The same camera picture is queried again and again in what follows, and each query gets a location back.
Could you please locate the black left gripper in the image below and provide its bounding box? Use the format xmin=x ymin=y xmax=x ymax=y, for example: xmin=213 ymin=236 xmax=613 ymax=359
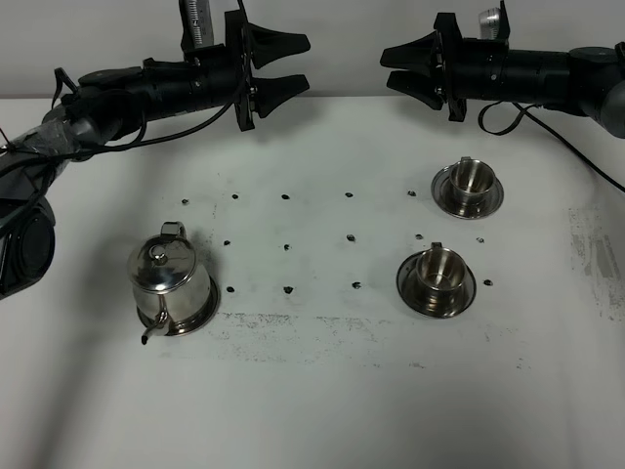
xmin=194 ymin=9 xmax=311 ymax=131

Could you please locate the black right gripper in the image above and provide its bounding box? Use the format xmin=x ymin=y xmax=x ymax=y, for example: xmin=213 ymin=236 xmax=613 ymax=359
xmin=380 ymin=13 xmax=508 ymax=121

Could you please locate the stainless steel teapot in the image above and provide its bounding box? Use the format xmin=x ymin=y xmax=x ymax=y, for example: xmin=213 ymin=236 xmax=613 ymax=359
xmin=126 ymin=221 xmax=214 ymax=346

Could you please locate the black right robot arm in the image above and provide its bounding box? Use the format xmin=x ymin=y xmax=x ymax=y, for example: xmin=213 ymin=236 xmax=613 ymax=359
xmin=380 ymin=5 xmax=624 ymax=138

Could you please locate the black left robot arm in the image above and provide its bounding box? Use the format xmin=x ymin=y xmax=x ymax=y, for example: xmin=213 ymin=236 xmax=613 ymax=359
xmin=1 ymin=1 xmax=311 ymax=298

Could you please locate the far stainless steel teacup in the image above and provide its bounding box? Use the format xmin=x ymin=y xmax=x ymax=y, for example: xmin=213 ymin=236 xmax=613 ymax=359
xmin=448 ymin=156 xmax=496 ymax=205

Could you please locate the stainless steel teacup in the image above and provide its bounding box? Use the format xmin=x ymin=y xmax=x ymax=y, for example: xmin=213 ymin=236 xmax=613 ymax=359
xmin=415 ymin=242 xmax=468 ymax=305
xmin=448 ymin=156 xmax=496 ymax=205

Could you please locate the far stainless steel saucer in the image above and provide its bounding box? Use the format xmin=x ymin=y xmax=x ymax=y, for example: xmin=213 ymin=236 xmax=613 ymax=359
xmin=431 ymin=166 xmax=504 ymax=220

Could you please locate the stainless steel saucer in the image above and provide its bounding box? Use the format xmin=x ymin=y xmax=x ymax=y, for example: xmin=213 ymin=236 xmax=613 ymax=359
xmin=431 ymin=166 xmax=504 ymax=220
xmin=396 ymin=250 xmax=477 ymax=320

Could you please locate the near stainless steel teacup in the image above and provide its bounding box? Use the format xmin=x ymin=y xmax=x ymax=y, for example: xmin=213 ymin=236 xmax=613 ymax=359
xmin=415 ymin=242 xmax=468 ymax=305

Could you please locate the near stainless steel saucer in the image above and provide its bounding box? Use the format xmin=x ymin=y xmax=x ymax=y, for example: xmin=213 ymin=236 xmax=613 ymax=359
xmin=396 ymin=250 xmax=477 ymax=320

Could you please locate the steel teapot saucer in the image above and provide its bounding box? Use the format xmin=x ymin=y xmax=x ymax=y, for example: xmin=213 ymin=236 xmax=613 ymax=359
xmin=136 ymin=277 xmax=219 ymax=345

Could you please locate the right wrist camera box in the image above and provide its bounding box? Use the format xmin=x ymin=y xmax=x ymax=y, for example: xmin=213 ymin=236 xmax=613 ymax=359
xmin=479 ymin=1 xmax=511 ymax=41

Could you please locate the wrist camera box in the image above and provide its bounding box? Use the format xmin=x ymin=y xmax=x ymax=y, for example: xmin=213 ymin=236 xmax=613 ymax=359
xmin=179 ymin=0 xmax=214 ymax=55
xmin=479 ymin=1 xmax=511 ymax=41

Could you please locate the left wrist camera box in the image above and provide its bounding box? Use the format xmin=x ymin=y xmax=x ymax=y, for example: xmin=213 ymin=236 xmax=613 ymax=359
xmin=179 ymin=0 xmax=214 ymax=55

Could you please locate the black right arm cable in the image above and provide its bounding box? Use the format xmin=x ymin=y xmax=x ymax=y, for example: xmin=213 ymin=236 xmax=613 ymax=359
xmin=478 ymin=100 xmax=625 ymax=192

